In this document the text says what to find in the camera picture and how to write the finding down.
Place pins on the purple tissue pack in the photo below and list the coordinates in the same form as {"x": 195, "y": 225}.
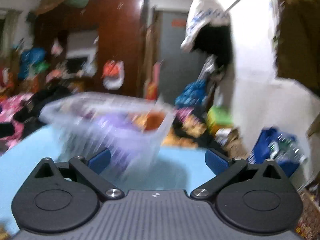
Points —
{"x": 121, "y": 131}

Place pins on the black hanging garment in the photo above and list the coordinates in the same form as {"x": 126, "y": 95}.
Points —
{"x": 215, "y": 41}

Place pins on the brown hanging bags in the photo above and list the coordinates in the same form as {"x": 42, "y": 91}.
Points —
{"x": 297, "y": 50}

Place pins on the yellow patterned cloth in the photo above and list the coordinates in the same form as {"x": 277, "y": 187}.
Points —
{"x": 189, "y": 130}

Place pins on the blue plastic bag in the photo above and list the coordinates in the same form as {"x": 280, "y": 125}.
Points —
{"x": 194, "y": 94}

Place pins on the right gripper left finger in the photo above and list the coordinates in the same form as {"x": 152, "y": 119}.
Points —
{"x": 88, "y": 172}

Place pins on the dark red wooden wardrobe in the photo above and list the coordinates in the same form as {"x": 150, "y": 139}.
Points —
{"x": 121, "y": 27}

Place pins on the green yellow box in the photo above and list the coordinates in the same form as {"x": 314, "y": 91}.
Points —
{"x": 218, "y": 118}

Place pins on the blue white shopping bag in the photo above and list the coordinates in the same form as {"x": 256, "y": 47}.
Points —
{"x": 279, "y": 146}

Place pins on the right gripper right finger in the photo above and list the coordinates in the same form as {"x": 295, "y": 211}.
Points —
{"x": 225, "y": 170}

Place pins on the grey door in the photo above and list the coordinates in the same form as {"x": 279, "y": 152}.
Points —
{"x": 178, "y": 68}

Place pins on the white plastic basket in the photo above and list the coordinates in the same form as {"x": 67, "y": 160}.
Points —
{"x": 73, "y": 116}

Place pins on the white hanging tote bag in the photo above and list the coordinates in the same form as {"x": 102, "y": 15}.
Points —
{"x": 201, "y": 13}

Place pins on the orange white hanging bag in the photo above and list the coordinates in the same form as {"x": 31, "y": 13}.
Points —
{"x": 113, "y": 75}

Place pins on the black clothing on bed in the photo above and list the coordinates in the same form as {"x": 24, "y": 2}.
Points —
{"x": 33, "y": 107}

